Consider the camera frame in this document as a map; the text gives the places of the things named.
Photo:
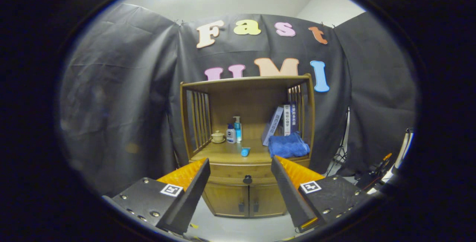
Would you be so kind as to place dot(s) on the wooden cabinet door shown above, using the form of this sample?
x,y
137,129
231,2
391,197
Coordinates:
x,y
266,199
227,199

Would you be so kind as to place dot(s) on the wooden drawer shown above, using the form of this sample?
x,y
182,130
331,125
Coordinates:
x,y
234,171

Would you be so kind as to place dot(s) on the blue pump bottle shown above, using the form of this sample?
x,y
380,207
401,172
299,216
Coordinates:
x,y
238,130

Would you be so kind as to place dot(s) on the wooden countertop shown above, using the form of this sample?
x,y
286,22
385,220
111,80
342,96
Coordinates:
x,y
230,154

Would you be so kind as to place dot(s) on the blue folded towel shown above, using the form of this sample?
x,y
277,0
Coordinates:
x,y
288,145

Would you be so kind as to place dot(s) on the black equipment with orange part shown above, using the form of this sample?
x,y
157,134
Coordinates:
x,y
372,178

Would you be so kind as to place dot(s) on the blue white tube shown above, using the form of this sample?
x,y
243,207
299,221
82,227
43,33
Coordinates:
x,y
245,152

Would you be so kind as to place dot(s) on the black backdrop cloth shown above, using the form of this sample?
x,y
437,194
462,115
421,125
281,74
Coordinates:
x,y
122,104

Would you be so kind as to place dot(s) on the white bottle with blue cap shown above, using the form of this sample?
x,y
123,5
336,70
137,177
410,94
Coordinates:
x,y
231,136

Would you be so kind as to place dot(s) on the wooden cabinet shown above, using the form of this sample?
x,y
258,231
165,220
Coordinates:
x,y
245,84

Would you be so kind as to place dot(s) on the dark blue book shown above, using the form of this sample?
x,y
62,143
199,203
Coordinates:
x,y
293,117

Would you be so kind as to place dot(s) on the white spine book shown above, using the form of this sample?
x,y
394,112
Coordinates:
x,y
287,119

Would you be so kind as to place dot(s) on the grey leaning book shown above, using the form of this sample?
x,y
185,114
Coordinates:
x,y
271,126

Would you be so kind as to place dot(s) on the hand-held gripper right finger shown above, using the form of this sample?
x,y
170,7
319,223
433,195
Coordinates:
x,y
286,192

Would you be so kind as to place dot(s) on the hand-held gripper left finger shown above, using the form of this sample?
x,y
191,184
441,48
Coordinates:
x,y
194,193

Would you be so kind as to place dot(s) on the black drawer knob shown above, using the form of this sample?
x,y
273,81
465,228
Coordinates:
x,y
247,179

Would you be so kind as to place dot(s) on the black tripod stand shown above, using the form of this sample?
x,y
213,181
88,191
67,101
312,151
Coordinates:
x,y
339,152

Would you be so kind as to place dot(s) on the beige lidded teacup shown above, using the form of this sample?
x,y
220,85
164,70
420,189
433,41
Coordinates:
x,y
218,136

